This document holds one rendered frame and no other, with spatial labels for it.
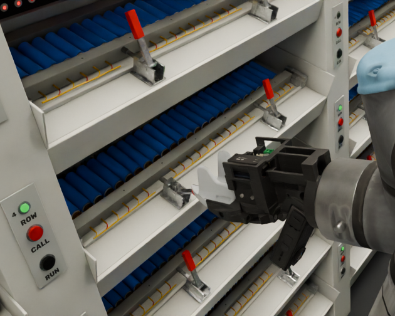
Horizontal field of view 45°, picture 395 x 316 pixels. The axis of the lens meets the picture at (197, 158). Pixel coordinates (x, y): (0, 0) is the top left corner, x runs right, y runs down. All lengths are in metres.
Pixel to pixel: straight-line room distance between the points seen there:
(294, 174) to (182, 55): 0.26
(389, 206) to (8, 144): 0.37
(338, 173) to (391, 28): 0.90
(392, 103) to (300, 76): 0.64
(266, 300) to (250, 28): 0.59
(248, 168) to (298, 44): 0.51
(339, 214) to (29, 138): 0.32
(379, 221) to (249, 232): 0.50
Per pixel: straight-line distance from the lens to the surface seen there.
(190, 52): 0.70
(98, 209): 0.68
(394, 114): 0.36
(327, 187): 0.50
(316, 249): 1.21
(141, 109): 0.62
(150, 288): 0.82
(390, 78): 0.37
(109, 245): 0.67
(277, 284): 1.12
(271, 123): 0.89
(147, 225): 0.69
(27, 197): 0.54
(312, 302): 1.34
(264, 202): 0.55
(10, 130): 0.51
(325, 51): 0.98
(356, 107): 1.32
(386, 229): 0.47
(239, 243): 0.93
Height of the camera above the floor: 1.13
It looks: 30 degrees down
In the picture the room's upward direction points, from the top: 11 degrees counter-clockwise
